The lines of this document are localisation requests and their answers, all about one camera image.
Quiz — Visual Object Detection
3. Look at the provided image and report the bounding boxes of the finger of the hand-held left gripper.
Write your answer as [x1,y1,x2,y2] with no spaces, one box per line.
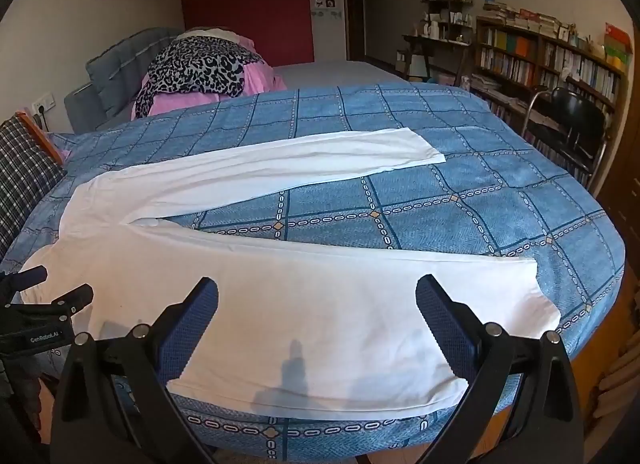
[0,266,48,303]
[9,284,95,327]

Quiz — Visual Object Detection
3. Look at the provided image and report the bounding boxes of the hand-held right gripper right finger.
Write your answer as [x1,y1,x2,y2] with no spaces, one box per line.
[415,274,586,464]

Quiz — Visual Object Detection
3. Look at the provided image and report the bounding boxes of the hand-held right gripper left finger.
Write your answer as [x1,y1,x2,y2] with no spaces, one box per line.
[50,276,221,464]

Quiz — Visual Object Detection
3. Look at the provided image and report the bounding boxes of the white pants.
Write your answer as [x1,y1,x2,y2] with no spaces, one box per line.
[20,128,562,421]

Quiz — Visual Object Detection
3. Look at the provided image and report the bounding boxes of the dark plaid pillow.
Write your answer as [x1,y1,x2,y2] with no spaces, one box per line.
[0,116,67,255]

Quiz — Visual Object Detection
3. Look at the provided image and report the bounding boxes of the blue patterned bedspread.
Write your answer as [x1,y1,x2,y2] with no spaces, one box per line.
[0,81,626,464]

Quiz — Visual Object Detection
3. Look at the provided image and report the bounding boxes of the orange pillow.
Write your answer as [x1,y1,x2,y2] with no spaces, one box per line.
[14,112,65,165]

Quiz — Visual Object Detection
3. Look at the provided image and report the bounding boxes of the beige radiator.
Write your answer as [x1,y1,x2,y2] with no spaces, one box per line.
[590,326,640,427]

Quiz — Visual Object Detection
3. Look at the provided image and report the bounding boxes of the grey padded headboard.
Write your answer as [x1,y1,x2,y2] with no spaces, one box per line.
[64,26,186,133]

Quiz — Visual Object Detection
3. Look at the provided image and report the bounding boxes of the pink blanket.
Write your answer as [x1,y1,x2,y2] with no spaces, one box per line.
[131,34,288,121]

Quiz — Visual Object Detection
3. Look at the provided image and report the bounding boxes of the black metal chair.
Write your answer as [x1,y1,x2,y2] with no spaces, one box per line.
[520,86,612,195]

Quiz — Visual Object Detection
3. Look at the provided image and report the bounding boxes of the leopard print blanket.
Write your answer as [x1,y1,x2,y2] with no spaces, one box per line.
[134,36,266,117]

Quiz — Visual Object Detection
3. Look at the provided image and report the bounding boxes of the wooden bookshelf with books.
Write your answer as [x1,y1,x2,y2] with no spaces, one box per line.
[470,0,632,187]

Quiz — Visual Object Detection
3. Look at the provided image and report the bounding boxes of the white pillow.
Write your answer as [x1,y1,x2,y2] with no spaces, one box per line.
[187,26,251,44]

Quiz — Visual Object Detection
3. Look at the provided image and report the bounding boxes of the cluttered wooden shelf desk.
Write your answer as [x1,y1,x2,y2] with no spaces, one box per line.
[397,0,476,90]

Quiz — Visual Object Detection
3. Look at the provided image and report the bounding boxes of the red wardrobe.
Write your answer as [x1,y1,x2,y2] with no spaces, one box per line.
[180,0,316,65]

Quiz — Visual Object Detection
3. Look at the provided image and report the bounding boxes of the dark brown door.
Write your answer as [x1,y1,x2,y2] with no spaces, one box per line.
[342,0,374,62]

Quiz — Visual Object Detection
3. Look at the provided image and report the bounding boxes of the white wall socket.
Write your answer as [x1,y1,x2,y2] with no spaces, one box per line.
[31,92,57,115]

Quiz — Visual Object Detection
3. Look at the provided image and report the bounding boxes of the small wall stickers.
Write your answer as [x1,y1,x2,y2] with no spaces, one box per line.
[311,0,342,20]

